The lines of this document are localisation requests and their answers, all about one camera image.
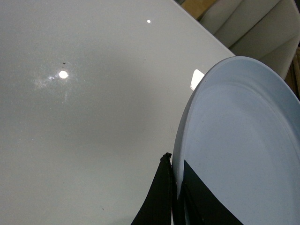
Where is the left grey chair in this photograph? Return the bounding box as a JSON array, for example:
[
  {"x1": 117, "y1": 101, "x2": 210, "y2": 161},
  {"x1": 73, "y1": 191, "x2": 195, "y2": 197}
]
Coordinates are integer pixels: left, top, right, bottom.
[{"x1": 198, "y1": 0, "x2": 300, "y2": 79}]

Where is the light blue plate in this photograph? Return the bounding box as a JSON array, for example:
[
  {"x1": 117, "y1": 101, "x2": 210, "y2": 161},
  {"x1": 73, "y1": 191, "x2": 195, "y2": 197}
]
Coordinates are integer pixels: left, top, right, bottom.
[{"x1": 172, "y1": 56, "x2": 300, "y2": 225}]

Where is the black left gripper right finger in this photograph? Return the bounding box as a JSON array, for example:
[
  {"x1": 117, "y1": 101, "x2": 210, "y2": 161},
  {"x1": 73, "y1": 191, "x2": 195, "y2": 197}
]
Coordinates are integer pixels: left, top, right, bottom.
[{"x1": 180, "y1": 162, "x2": 242, "y2": 225}]

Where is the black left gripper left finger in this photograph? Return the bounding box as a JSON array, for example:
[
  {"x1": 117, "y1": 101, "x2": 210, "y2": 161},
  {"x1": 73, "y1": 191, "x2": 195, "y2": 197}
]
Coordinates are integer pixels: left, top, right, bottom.
[{"x1": 131, "y1": 152, "x2": 174, "y2": 225}]

